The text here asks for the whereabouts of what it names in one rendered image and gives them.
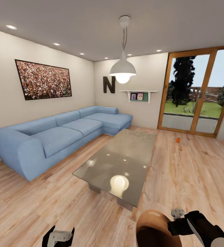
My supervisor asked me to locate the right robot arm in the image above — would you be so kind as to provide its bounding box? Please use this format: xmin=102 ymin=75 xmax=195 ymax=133
xmin=167 ymin=208 xmax=224 ymax=247

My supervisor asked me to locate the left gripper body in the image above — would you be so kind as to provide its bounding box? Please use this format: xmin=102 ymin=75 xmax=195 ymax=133
xmin=42 ymin=237 xmax=68 ymax=247

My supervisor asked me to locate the trash can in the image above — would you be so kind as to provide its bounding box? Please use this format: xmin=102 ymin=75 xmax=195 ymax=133
xmin=135 ymin=210 xmax=183 ymax=247

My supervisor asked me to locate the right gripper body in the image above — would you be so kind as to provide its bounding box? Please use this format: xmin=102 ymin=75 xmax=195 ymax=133
xmin=167 ymin=218 xmax=190 ymax=236

